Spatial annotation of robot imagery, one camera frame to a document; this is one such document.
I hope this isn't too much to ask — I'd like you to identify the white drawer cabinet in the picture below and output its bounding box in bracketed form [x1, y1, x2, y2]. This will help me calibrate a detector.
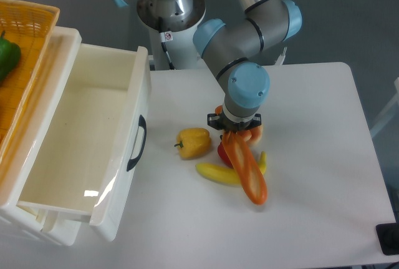
[0, 26, 83, 247]

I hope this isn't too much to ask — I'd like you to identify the yellow bell pepper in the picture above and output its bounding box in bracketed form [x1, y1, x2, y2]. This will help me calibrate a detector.
[174, 127, 211, 159]

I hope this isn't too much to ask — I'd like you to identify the black cable on pedestal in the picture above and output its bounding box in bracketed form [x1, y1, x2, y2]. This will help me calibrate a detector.
[158, 16, 176, 71]

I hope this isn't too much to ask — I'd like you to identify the white plastic drawer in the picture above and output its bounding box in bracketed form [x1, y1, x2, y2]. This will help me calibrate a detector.
[18, 44, 151, 246]

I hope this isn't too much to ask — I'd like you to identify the twisted light bread roll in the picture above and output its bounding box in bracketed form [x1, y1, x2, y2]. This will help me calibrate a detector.
[241, 125, 264, 146]

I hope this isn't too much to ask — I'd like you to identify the white mounting bracket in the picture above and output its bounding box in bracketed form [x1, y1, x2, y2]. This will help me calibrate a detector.
[274, 47, 287, 66]

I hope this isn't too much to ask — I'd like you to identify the orange woven basket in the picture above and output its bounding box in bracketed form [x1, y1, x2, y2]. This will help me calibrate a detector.
[0, 0, 60, 176]

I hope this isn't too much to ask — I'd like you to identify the yellow banana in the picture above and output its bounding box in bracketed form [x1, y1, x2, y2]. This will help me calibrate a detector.
[196, 151, 267, 185]

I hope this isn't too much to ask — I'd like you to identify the long orange baguette bread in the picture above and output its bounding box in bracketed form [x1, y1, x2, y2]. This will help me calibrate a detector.
[221, 124, 267, 205]

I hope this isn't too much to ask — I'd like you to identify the black drawer handle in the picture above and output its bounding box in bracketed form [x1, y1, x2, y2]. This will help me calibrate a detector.
[126, 114, 147, 172]

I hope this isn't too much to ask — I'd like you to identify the black box at edge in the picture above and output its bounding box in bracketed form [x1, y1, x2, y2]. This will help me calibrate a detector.
[375, 223, 398, 255]

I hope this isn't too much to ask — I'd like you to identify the red bell pepper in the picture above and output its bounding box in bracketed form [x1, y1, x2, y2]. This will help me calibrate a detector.
[217, 142, 233, 168]

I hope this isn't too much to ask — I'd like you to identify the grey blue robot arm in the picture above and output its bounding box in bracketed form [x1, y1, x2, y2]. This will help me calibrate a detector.
[114, 0, 302, 132]

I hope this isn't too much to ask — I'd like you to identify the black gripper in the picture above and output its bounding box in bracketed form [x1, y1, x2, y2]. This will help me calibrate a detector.
[207, 112, 262, 132]

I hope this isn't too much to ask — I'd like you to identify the green bell pepper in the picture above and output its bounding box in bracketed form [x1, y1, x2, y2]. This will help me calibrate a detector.
[0, 30, 21, 82]

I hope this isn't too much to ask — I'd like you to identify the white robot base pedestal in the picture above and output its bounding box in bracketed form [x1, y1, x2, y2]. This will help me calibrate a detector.
[137, 0, 206, 71]

